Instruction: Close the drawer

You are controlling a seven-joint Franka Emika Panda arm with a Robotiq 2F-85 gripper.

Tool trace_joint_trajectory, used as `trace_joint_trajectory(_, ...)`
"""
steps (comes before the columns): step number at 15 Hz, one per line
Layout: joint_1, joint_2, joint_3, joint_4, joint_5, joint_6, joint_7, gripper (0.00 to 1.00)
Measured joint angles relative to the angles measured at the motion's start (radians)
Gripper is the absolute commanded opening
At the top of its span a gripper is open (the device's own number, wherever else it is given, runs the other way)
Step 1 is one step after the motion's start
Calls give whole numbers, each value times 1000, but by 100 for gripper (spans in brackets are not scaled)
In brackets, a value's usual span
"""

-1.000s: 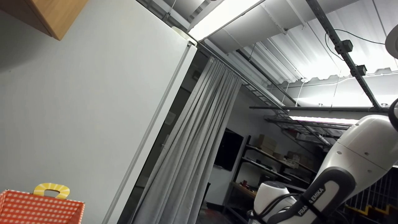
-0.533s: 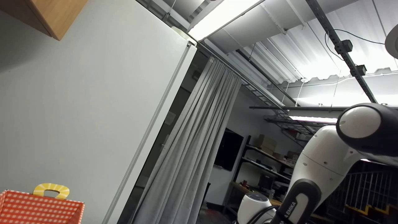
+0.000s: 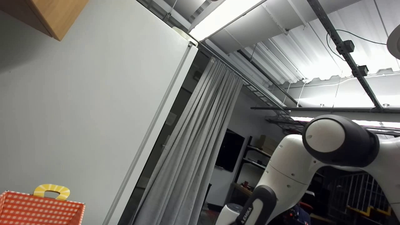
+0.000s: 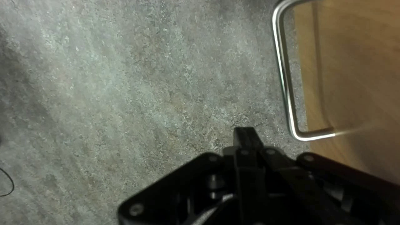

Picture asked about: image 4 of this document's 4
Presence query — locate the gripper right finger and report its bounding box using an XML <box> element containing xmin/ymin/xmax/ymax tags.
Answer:
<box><xmin>247</xmin><ymin>127</ymin><xmax>400</xmax><ymax>225</ymax></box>

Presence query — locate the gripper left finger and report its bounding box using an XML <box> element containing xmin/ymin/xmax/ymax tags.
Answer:
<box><xmin>117</xmin><ymin>127</ymin><xmax>249</xmax><ymax>225</ymax></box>

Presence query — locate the wooden drawer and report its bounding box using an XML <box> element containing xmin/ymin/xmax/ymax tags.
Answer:
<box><xmin>293</xmin><ymin>0</ymin><xmax>400</xmax><ymax>185</ymax></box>

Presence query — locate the silver metal drawer handle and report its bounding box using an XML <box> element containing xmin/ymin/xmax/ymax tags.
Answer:
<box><xmin>271</xmin><ymin>0</ymin><xmax>338</xmax><ymax>142</ymax></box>

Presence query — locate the black cable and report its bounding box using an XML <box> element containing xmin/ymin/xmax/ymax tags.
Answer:
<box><xmin>0</xmin><ymin>167</ymin><xmax>15</xmax><ymax>197</ymax></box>

